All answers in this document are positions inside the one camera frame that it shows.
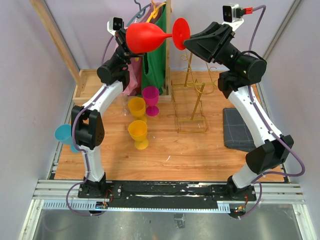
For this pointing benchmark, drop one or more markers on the gold wire wine glass rack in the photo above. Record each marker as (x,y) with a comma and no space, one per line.
(187,97)

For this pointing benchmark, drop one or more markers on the pink shirt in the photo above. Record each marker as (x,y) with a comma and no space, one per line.
(135,71)

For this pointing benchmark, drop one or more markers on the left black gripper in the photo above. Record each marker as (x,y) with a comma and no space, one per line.
(121,36)

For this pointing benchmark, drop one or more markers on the clear glass wine glass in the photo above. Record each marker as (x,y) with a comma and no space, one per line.
(124,104)

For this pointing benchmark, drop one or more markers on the yellow wine glass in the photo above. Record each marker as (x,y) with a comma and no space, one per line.
(137,107)
(138,131)

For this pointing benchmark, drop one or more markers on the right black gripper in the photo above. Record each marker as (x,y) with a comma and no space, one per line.
(204,44)

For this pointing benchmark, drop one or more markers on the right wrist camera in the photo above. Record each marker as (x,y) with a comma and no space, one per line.
(233,15)

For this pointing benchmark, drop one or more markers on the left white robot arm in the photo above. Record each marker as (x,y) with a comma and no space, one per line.
(87,129)

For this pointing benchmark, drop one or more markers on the rear yellow wine glass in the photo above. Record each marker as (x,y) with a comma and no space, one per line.
(137,107)

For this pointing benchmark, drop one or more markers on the front yellow wine glass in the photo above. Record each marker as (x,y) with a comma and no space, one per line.
(138,131)

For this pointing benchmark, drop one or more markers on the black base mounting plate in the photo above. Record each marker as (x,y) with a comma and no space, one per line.
(162,195)

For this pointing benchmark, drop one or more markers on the wooden clothes rack frame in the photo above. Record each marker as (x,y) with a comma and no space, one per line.
(87,81)

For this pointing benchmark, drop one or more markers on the grey clothes hanger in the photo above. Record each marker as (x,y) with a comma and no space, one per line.
(140,13)

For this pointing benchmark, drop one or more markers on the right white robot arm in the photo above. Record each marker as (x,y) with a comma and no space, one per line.
(245,68)

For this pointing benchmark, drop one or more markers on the magenta plastic wine glass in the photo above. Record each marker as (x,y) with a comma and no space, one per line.
(150,95)

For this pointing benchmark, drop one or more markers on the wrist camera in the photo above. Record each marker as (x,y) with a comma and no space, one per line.
(233,15)
(114,24)

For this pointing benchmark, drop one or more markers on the yellow clothes hanger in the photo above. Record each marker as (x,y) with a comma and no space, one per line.
(154,15)

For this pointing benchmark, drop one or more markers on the grey checked cloth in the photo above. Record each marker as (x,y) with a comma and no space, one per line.
(236,134)

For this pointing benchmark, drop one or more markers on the green vest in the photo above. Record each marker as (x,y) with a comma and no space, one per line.
(154,63)

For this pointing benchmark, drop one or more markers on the red plastic wine glass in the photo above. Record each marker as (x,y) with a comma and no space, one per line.
(146,37)

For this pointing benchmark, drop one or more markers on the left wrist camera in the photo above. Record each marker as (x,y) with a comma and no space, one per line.
(114,24)

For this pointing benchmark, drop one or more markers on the teal plastic wine glass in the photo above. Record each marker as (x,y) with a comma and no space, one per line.
(64,135)

